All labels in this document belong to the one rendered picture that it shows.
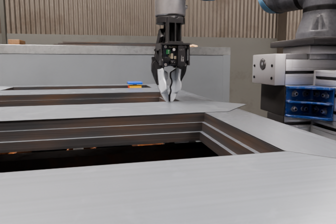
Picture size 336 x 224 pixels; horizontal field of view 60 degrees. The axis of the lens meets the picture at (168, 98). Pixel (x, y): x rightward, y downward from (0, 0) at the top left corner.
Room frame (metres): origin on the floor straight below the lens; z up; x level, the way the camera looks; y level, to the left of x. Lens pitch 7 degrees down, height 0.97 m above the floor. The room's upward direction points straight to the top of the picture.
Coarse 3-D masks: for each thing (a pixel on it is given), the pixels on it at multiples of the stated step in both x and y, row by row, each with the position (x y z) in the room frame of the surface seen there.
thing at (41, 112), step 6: (30, 108) 0.63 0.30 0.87; (36, 108) 0.63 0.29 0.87; (42, 108) 0.63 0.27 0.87; (48, 108) 0.63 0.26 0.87; (54, 108) 0.63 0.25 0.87; (60, 108) 0.63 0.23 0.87; (66, 108) 0.63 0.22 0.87; (24, 114) 0.55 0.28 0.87; (30, 114) 0.55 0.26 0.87; (36, 114) 0.55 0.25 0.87; (42, 114) 0.55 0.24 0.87; (48, 114) 0.55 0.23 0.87; (54, 114) 0.55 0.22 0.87; (60, 114) 0.55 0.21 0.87; (12, 120) 0.49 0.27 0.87; (18, 120) 0.50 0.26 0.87
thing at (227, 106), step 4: (200, 100) 0.76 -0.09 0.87; (212, 104) 0.68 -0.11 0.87; (216, 104) 0.68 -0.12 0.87; (220, 104) 0.68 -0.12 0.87; (224, 104) 0.68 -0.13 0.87; (228, 104) 0.68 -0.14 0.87; (232, 104) 0.68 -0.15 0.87; (224, 108) 0.62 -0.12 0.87; (228, 108) 0.62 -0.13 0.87; (232, 108) 0.62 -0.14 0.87
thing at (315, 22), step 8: (304, 8) 0.93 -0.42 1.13; (312, 8) 0.90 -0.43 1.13; (320, 8) 0.88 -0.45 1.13; (328, 8) 0.87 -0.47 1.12; (304, 16) 0.92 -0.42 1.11; (312, 16) 0.89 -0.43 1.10; (320, 16) 0.88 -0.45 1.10; (328, 16) 0.87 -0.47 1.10; (304, 24) 0.91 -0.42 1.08; (312, 24) 0.88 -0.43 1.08; (320, 24) 0.88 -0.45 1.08; (328, 24) 0.86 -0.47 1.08; (296, 32) 0.94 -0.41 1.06; (304, 32) 0.90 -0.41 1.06; (312, 32) 0.88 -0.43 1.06; (320, 32) 0.86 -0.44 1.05; (328, 32) 0.86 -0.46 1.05
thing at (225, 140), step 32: (0, 96) 0.90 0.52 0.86; (32, 96) 0.92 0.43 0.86; (64, 96) 0.94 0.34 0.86; (96, 96) 0.96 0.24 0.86; (128, 96) 0.99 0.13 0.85; (160, 96) 1.01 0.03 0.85; (0, 128) 0.49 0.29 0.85; (32, 128) 0.50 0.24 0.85; (64, 128) 0.51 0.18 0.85; (96, 128) 0.52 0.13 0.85; (128, 128) 0.54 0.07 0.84; (160, 128) 0.55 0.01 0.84; (192, 128) 0.56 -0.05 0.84; (224, 128) 0.48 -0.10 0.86
